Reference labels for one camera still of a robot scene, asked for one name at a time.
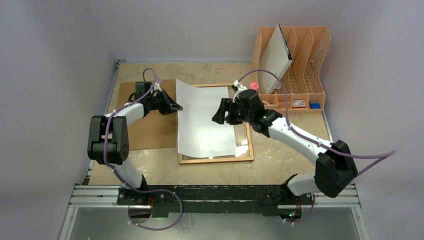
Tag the red white small box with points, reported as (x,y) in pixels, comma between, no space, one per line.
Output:
(298,104)

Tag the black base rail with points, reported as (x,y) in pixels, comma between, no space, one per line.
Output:
(267,200)

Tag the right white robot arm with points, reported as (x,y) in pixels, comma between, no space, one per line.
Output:
(334,168)

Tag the wooden picture frame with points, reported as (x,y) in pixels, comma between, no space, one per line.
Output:
(186,160)

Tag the white board in organizer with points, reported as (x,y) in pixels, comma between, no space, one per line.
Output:
(274,63)

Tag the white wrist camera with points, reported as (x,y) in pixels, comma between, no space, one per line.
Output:
(157,85)
(237,87)

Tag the pink capped bottle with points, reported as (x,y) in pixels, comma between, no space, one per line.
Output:
(254,86)

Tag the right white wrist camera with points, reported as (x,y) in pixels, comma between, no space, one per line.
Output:
(237,87)

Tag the orange file organizer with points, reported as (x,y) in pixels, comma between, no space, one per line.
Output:
(308,46)

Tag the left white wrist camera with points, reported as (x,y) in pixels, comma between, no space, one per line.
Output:
(157,85)

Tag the plant photo print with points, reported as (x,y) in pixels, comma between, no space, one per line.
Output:
(197,135)

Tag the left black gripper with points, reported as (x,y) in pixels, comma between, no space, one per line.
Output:
(170,106)

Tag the brown backing board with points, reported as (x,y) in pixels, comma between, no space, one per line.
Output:
(155,131)

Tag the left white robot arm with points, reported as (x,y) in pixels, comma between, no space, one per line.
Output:
(108,139)

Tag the blue small box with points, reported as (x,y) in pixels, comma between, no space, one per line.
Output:
(315,105)

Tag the clear acrylic sheet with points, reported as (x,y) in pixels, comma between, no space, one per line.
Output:
(242,142)

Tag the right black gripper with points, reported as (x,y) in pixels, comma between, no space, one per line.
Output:
(230,110)

